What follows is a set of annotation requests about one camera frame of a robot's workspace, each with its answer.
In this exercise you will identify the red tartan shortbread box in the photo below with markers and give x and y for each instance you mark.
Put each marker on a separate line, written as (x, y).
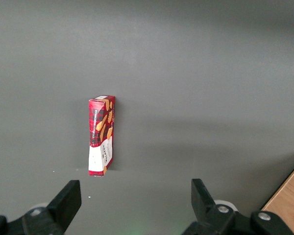
(100, 137)

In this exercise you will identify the wooden drawer cabinet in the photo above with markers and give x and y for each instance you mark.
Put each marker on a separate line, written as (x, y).
(289, 200)

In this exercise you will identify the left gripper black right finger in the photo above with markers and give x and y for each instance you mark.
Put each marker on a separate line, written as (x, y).
(205, 213)

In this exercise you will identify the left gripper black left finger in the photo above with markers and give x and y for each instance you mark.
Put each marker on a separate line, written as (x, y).
(61, 208)

